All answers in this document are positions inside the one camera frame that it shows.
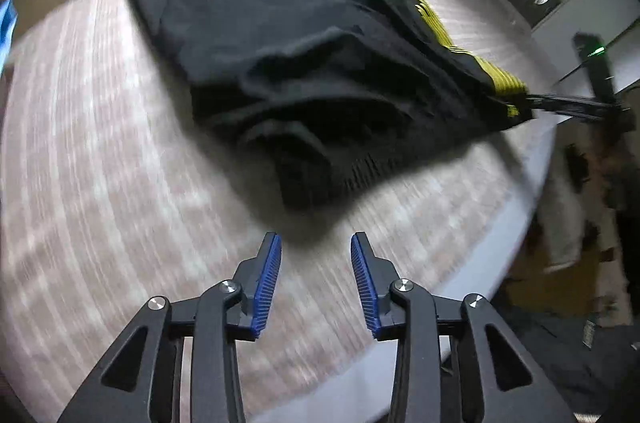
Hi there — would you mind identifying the plaid blanket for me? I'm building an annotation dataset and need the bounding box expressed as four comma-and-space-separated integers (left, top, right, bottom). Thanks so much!
0, 0, 556, 423

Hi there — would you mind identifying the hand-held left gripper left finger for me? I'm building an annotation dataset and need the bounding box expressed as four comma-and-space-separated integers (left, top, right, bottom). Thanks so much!
57, 231, 283, 423

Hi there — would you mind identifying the black garment with yellow stripes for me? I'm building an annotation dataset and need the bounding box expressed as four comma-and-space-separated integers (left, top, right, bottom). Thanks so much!
122, 0, 536, 211

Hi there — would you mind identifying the light blue garment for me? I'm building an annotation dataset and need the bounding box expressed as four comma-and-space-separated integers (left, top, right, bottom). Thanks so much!
0, 0, 19, 71

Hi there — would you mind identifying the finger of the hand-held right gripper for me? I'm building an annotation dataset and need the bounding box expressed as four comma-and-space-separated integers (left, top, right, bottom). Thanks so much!
525, 93, 621, 120

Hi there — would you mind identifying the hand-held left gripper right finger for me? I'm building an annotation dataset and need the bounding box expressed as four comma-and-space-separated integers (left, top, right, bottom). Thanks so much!
350, 231, 576, 423

